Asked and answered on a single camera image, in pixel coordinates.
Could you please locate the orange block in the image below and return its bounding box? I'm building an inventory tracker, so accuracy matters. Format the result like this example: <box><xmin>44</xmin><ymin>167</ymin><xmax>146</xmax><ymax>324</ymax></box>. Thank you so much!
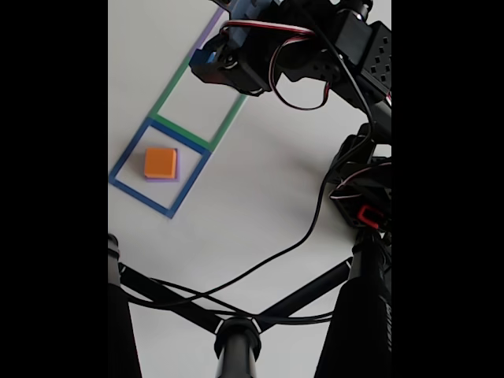
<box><xmin>143</xmin><ymin>147</ymin><xmax>177</xmax><ymax>179</ymax></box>

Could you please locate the red white black servo wire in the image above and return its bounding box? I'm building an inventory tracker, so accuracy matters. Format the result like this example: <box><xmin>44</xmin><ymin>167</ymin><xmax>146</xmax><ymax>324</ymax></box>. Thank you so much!
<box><xmin>220</xmin><ymin>20</ymin><xmax>332</xmax><ymax>111</ymax></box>

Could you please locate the red table clamp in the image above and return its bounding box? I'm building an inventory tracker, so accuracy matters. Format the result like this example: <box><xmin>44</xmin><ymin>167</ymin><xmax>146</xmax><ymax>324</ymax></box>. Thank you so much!
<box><xmin>357</xmin><ymin>205</ymin><xmax>386</xmax><ymax>229</ymax></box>

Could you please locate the purple block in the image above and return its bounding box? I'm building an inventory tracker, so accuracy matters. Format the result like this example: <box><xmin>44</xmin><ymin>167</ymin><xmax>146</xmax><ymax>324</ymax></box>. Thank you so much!
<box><xmin>143</xmin><ymin>150</ymin><xmax>180</xmax><ymax>183</ymax></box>

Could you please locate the green square frame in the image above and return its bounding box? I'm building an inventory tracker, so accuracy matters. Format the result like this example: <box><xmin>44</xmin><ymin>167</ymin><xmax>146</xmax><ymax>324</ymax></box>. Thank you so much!
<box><xmin>151</xmin><ymin>57</ymin><xmax>248</xmax><ymax>153</ymax></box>

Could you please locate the long black camera cable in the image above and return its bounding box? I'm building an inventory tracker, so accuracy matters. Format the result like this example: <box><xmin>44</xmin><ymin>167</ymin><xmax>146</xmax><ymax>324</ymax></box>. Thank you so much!
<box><xmin>125</xmin><ymin>15</ymin><xmax>375</xmax><ymax>314</ymax></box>

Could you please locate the purple square frame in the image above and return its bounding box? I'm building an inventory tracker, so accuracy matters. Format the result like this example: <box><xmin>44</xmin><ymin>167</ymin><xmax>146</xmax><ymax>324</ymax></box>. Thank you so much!
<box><xmin>195</xmin><ymin>7</ymin><xmax>225</xmax><ymax>52</ymax></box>

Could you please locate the blue square frame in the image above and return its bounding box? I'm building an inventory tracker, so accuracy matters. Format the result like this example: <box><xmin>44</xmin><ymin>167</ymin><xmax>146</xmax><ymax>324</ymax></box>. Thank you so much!
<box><xmin>109</xmin><ymin>117</ymin><xmax>212</xmax><ymax>220</ymax></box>

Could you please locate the black camera tripod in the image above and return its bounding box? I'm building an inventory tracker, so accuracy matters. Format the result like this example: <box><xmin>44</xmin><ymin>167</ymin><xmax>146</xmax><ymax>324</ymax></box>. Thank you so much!
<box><xmin>108</xmin><ymin>232</ymin><xmax>392</xmax><ymax>378</ymax></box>

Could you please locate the small blue cube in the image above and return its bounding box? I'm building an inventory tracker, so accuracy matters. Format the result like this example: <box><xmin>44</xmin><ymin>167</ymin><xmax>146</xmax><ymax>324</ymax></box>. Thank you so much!
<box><xmin>189</xmin><ymin>49</ymin><xmax>217</xmax><ymax>69</ymax></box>

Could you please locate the thin black cable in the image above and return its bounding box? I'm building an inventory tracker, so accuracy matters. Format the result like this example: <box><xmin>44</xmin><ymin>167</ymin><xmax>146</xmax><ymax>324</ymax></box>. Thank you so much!
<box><xmin>149</xmin><ymin>277</ymin><xmax>338</xmax><ymax>324</ymax></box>

